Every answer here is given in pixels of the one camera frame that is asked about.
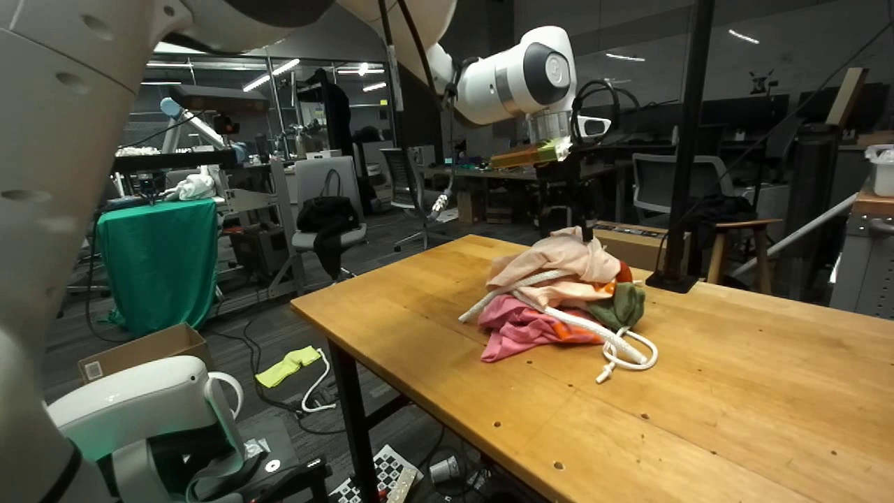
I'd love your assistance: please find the green cloth cover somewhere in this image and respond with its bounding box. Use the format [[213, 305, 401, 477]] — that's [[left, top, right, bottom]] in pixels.
[[96, 196, 224, 339]]

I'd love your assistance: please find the black vertical pole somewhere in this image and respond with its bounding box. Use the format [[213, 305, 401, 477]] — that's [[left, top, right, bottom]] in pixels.
[[644, 0, 721, 297]]

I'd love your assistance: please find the wooden stool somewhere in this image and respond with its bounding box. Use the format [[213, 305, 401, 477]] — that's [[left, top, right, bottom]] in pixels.
[[705, 216, 786, 297]]

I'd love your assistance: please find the black horizontal bar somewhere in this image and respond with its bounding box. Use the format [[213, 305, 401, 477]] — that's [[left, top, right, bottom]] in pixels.
[[109, 144, 241, 175]]

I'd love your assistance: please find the white loose cable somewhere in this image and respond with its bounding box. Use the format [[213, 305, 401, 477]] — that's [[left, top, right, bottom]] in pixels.
[[297, 346, 341, 417]]

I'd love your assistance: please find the leaning wooden plank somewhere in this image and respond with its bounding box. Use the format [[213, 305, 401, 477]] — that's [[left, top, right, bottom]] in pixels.
[[820, 63, 872, 129]]

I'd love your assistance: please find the flat brown cardboard box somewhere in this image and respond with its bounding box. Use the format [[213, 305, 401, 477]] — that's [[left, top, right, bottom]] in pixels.
[[76, 320, 213, 386]]

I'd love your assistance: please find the olive wrist camera box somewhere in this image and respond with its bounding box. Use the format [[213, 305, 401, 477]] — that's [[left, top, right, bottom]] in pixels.
[[487, 137, 576, 172]]

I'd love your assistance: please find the black handbag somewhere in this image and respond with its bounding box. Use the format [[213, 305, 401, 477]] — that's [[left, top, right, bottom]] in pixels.
[[294, 165, 365, 283]]

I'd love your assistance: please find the pink cloth orange print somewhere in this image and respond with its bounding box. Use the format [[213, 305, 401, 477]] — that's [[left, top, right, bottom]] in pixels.
[[474, 288, 608, 365]]

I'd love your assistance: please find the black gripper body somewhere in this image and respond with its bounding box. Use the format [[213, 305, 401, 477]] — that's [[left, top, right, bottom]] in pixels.
[[545, 150, 603, 203]]

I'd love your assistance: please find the cardboard box white label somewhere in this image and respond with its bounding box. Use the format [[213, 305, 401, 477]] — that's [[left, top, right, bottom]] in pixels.
[[590, 217, 672, 273]]

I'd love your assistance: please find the wooden top workbench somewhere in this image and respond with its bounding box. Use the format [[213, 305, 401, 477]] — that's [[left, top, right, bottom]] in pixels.
[[826, 189, 894, 318]]

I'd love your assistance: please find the checkerboard calibration card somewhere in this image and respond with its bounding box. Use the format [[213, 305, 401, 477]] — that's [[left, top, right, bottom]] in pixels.
[[329, 441, 425, 503]]

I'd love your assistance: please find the thin white cord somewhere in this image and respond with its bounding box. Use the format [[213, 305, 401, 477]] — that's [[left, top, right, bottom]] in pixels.
[[591, 327, 661, 386]]

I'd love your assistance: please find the black metal table leg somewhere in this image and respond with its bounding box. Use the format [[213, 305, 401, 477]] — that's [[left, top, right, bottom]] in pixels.
[[323, 339, 383, 503]]

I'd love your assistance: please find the yellow green object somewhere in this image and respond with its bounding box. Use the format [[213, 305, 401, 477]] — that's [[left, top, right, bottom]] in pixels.
[[252, 344, 327, 392]]

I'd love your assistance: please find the light pink cloth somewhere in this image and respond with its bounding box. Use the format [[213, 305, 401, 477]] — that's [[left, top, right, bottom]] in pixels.
[[484, 223, 626, 313]]

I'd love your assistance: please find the silver metal pole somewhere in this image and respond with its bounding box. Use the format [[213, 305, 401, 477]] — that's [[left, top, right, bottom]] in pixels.
[[730, 189, 864, 283]]

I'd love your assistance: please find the white plastic bin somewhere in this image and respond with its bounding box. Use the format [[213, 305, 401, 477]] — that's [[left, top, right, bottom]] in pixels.
[[864, 143, 894, 200]]

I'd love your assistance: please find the gray office chair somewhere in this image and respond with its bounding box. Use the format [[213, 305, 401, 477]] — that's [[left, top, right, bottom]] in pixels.
[[629, 150, 738, 227]]

